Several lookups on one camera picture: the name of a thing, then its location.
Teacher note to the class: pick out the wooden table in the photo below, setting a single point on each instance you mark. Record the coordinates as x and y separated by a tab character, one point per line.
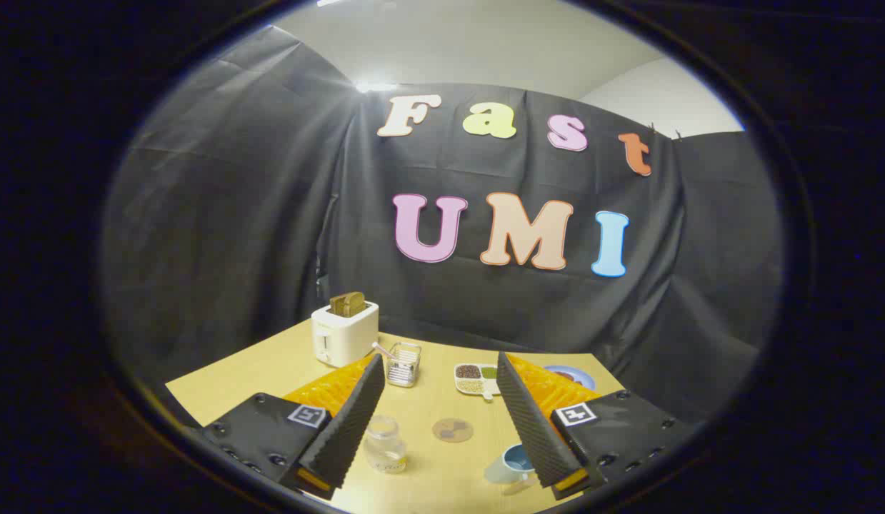
271	364

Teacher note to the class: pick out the clear plastic juice bottle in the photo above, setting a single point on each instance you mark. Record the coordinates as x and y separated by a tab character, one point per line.
385	446

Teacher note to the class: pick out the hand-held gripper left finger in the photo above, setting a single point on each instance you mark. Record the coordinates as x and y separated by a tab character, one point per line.
349	421

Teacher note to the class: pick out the white divided bean dish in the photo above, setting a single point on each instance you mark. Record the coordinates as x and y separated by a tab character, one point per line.
474	382

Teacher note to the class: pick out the white toaster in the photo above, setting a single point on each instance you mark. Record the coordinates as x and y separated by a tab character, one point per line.
342	339

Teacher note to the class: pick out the blue cup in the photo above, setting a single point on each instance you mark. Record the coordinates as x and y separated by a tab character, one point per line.
505	467

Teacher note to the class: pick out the round brown coaster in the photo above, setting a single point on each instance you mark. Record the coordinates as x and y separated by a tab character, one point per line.
453	430

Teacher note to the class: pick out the pink striped straw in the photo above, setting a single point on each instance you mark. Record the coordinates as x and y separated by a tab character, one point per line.
383	350

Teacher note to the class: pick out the brown toast slice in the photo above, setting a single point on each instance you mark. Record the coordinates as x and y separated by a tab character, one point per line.
338	306
356	303

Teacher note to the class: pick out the black backdrop cloth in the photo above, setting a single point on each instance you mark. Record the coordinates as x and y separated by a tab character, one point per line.
271	214

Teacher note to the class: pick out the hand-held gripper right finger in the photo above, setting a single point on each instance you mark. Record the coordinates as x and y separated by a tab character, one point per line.
531	428

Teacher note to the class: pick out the blue plate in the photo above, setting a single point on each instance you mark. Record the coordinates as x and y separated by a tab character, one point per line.
583	380

